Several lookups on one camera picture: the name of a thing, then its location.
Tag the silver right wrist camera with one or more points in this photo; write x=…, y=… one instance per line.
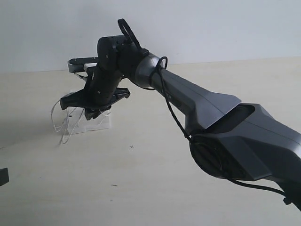
x=78, y=65

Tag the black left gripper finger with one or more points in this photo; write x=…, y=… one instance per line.
x=4, y=176

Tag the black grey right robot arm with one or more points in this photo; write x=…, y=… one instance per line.
x=228, y=139

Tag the clear plastic storage box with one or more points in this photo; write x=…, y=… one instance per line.
x=77, y=122

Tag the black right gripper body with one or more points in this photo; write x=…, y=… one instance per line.
x=99, y=93

